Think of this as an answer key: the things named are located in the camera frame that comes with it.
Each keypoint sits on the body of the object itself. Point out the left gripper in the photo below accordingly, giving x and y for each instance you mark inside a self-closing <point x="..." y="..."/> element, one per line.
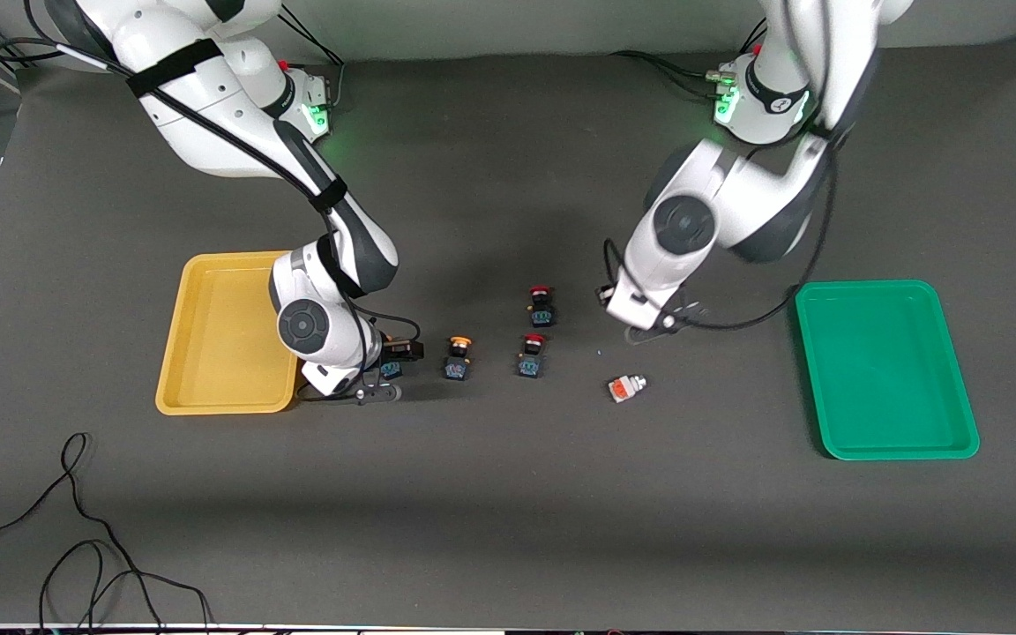
<point x="601" y="294"/>

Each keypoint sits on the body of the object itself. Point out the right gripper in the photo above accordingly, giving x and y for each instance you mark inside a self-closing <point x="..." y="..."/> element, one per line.
<point x="399" y="352"/>

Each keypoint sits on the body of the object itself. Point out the yellow push button green-marked base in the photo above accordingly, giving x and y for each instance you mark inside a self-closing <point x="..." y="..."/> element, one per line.
<point x="392" y="370"/>

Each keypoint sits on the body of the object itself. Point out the yellow push button red-marked base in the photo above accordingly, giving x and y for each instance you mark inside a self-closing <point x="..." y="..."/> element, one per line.
<point x="457" y="366"/>

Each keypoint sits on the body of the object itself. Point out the green push button orange-white body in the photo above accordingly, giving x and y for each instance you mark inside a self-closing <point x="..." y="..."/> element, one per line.
<point x="621" y="389"/>

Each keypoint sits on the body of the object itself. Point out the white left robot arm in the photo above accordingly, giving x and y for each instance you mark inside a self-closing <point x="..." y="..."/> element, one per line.
<point x="737" y="194"/>

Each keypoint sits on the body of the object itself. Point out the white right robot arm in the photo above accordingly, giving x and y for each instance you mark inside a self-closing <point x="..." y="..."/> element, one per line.
<point x="208" y="115"/>

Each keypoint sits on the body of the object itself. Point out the red mushroom push button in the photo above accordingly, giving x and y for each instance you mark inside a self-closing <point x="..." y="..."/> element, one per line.
<point x="542" y="313"/>
<point x="531" y="363"/>

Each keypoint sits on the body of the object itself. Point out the yellow plastic tray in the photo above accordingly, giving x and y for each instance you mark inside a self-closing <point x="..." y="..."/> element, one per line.
<point x="217" y="335"/>

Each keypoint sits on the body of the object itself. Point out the green plastic tray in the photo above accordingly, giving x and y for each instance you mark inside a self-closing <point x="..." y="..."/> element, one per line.
<point x="887" y="370"/>

